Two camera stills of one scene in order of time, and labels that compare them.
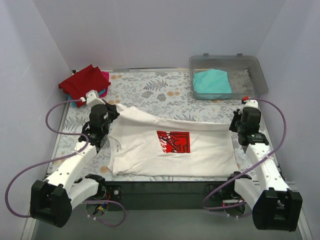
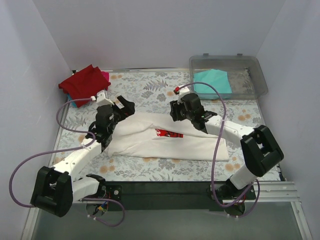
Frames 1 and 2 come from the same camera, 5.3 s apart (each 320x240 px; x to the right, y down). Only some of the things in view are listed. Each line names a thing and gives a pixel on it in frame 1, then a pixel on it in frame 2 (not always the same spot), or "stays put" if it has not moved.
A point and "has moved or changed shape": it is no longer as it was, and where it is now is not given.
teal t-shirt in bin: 212,81 stays put
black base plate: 217,195 stays put
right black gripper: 233,123 → 176,113
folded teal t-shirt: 72,100 stays put
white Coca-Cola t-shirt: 142,145 has moved or changed shape
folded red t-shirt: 88,79 stays put
